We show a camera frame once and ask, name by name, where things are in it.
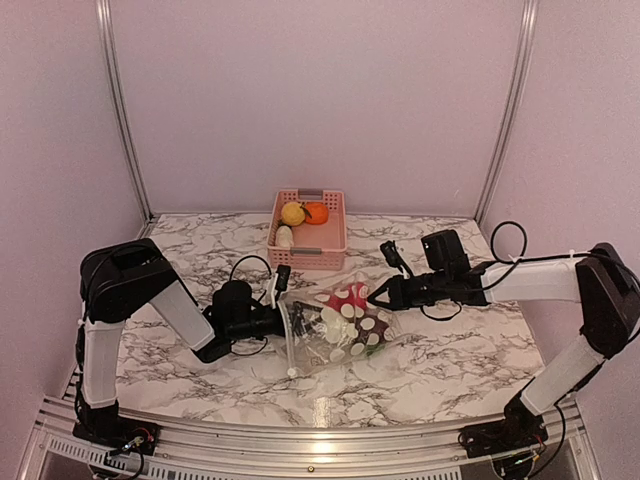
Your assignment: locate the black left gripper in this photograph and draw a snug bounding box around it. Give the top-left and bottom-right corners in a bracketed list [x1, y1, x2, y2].
[228, 301, 329, 341]

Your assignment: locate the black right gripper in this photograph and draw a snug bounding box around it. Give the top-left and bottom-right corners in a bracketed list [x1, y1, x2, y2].
[367, 269, 450, 312]

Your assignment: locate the clear zip top bag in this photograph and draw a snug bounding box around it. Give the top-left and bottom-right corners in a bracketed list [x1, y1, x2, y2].
[276, 272, 402, 378]

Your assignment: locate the red fake apple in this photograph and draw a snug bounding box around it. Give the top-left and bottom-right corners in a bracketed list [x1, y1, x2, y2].
[327, 282, 369, 320]

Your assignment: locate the dark purple fake beet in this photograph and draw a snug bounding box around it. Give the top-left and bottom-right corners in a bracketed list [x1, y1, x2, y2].
[355, 312, 393, 347]

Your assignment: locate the yellow fake lemon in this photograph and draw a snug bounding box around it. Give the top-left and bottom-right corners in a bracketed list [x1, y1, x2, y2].
[280, 202, 307, 227]

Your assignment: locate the orange fake orange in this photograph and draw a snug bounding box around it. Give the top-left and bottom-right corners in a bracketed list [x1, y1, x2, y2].
[303, 202, 330, 225]

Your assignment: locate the green fake leafy vegetable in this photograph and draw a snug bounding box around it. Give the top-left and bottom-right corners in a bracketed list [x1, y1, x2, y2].
[362, 343, 387, 358]

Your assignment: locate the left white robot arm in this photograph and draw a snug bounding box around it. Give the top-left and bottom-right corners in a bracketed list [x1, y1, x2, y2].
[73, 238, 291, 451]

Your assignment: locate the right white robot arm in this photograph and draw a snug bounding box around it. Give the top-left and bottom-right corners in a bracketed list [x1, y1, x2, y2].
[368, 230, 639, 456]

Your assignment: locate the pink plastic basket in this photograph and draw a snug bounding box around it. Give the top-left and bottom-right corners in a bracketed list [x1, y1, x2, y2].
[267, 189, 347, 271]

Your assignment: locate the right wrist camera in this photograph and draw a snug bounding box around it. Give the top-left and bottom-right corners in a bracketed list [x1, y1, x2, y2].
[380, 240, 414, 279]

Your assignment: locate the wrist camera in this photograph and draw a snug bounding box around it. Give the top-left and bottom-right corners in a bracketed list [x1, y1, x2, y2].
[380, 240, 414, 279]
[265, 265, 291, 308]

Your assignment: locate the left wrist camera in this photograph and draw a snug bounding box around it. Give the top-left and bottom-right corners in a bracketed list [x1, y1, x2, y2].
[265, 265, 291, 308]

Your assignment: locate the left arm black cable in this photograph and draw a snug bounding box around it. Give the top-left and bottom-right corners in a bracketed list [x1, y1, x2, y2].
[227, 254, 274, 356]

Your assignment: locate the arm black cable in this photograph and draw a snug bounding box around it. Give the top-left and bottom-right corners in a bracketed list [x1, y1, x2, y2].
[227, 254, 274, 356]
[419, 221, 531, 321]

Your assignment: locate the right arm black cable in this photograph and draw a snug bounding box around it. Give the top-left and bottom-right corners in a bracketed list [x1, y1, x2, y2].
[419, 221, 531, 321]

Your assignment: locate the left aluminium frame post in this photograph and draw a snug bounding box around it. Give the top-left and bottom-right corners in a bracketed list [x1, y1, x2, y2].
[96, 0, 154, 223]

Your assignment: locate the aluminium frame post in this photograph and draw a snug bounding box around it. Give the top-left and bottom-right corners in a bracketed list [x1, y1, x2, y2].
[474, 0, 540, 225]
[96, 0, 154, 223]

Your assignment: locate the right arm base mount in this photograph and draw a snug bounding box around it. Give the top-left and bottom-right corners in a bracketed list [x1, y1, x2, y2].
[458, 419, 548, 458]

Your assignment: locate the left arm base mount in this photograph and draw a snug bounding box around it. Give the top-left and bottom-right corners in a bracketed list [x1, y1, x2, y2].
[73, 415, 160, 455]

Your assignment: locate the front aluminium rail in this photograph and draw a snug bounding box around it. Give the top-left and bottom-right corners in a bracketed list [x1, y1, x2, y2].
[18, 398, 604, 479]

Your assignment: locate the right aluminium frame post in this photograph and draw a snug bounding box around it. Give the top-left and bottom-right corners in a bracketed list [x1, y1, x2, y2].
[474, 0, 540, 225]

